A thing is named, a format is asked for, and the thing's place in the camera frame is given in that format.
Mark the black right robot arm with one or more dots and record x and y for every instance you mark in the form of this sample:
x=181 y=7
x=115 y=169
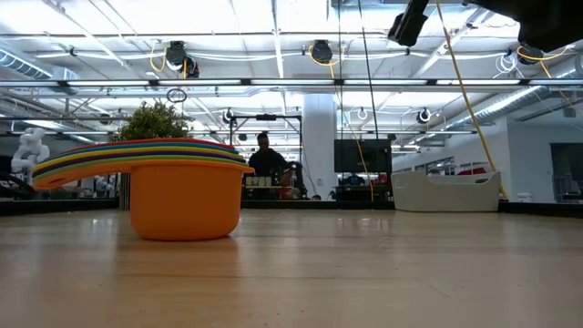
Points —
x=546 y=20

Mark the green measuring cup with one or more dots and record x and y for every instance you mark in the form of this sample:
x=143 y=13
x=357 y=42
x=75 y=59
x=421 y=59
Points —
x=146 y=157

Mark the long ceiling light bar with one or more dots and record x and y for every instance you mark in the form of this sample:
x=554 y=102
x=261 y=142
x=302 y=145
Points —
x=291 y=82

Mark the person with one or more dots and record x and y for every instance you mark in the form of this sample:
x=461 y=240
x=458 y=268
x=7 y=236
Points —
x=266 y=161

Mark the white building column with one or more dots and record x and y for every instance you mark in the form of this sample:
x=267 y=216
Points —
x=319 y=136

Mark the navy measuring cup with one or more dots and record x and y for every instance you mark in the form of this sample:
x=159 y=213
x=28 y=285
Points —
x=146 y=153

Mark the white plastic basket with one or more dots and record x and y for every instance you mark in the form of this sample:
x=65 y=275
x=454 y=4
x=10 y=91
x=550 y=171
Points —
x=446 y=193

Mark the black monitor screen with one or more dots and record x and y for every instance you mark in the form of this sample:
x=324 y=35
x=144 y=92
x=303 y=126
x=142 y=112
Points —
x=362 y=155

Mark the orange measuring cup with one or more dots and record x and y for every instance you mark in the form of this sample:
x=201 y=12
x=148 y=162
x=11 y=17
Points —
x=184 y=205

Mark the yellow measuring cup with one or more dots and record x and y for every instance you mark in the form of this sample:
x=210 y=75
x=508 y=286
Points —
x=146 y=149

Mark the teal measuring cup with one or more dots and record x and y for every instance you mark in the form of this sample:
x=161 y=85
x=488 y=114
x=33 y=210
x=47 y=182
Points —
x=146 y=145

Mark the white robot figure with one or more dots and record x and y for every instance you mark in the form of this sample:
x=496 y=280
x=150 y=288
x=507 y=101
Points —
x=29 y=152

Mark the black metal frame station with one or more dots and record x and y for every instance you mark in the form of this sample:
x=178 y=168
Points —
x=266 y=117

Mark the black aluminium frame rail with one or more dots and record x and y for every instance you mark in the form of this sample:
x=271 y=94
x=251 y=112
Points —
x=319 y=205

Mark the potted green plant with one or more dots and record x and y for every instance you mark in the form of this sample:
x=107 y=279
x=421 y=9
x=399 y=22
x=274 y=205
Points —
x=150 y=123

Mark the small black ceiling reel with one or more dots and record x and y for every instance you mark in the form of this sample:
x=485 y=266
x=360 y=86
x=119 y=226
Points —
x=423 y=115
x=228 y=115

